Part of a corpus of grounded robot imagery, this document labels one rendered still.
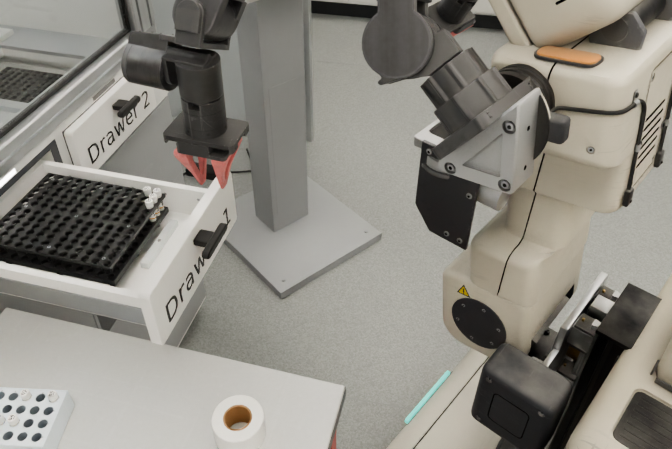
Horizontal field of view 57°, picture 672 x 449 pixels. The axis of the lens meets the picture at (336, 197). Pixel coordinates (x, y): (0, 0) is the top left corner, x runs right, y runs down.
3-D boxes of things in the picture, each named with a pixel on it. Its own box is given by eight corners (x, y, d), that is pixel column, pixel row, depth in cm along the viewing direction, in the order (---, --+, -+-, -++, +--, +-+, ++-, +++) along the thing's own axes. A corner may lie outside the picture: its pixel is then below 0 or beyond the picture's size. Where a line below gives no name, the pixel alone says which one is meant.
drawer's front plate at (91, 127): (157, 105, 141) (148, 61, 134) (86, 181, 119) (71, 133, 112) (150, 104, 141) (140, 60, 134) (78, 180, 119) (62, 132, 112)
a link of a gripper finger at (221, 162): (202, 167, 94) (195, 114, 88) (246, 175, 93) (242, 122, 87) (183, 194, 89) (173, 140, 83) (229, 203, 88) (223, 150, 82)
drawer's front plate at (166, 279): (237, 218, 111) (231, 169, 104) (162, 347, 89) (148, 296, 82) (228, 217, 111) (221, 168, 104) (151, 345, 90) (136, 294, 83)
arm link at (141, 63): (202, 0, 72) (235, 7, 81) (117, -15, 75) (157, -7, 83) (190, 101, 75) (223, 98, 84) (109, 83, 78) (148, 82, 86)
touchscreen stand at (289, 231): (381, 239, 226) (402, -47, 161) (281, 299, 203) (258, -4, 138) (298, 174, 255) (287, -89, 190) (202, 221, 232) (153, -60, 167)
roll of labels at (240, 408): (275, 438, 85) (273, 422, 82) (230, 467, 82) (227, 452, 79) (249, 401, 89) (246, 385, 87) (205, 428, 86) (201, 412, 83)
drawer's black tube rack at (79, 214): (171, 222, 107) (165, 193, 103) (119, 296, 94) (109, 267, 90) (58, 200, 112) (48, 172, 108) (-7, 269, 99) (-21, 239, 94)
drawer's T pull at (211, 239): (228, 228, 97) (227, 222, 96) (209, 261, 92) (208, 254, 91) (207, 224, 98) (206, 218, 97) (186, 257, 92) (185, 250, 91)
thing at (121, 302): (223, 216, 109) (219, 189, 105) (154, 329, 90) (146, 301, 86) (26, 180, 117) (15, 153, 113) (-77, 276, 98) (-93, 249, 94)
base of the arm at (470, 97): (487, 127, 63) (541, 84, 70) (439, 64, 63) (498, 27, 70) (435, 163, 70) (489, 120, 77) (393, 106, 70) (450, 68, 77)
